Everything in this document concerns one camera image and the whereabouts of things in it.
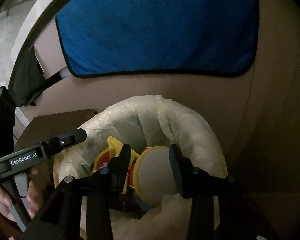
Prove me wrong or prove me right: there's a blue towel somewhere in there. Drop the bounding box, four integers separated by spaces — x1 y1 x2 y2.
56 0 260 78

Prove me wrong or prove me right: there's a round foil lid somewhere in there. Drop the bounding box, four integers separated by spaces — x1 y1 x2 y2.
133 146 177 205

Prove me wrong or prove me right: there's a black cloth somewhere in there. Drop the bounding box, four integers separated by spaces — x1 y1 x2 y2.
8 48 62 107

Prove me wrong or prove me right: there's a white kitchen countertop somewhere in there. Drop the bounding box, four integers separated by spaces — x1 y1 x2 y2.
7 0 101 91

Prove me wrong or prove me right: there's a white trash bin with bag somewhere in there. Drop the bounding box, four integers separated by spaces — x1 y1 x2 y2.
53 95 228 239

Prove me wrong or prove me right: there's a yellow snack bag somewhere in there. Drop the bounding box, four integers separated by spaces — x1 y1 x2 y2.
93 136 140 194

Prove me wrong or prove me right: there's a person's left hand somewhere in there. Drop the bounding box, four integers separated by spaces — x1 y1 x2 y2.
0 166 44 223

